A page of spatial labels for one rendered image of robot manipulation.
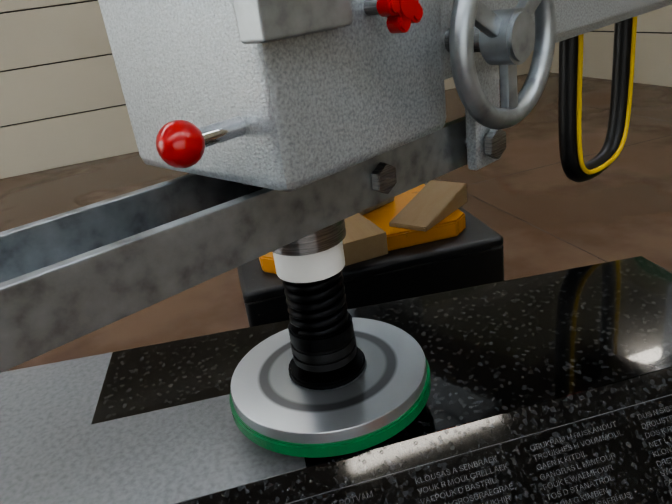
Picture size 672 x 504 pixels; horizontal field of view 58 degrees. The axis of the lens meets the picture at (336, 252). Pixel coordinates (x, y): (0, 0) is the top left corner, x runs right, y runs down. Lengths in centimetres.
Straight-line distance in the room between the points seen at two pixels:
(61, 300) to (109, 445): 36
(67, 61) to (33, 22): 44
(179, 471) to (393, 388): 24
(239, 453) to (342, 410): 13
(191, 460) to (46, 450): 18
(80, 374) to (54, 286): 50
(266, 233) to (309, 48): 15
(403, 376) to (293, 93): 33
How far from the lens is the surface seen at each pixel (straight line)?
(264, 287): 130
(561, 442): 70
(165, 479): 68
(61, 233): 52
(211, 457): 68
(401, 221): 140
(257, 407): 64
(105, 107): 676
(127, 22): 55
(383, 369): 66
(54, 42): 673
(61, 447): 78
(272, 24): 40
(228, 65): 44
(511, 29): 53
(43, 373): 94
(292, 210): 50
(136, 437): 75
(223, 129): 43
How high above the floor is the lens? 130
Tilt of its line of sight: 23 degrees down
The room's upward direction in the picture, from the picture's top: 8 degrees counter-clockwise
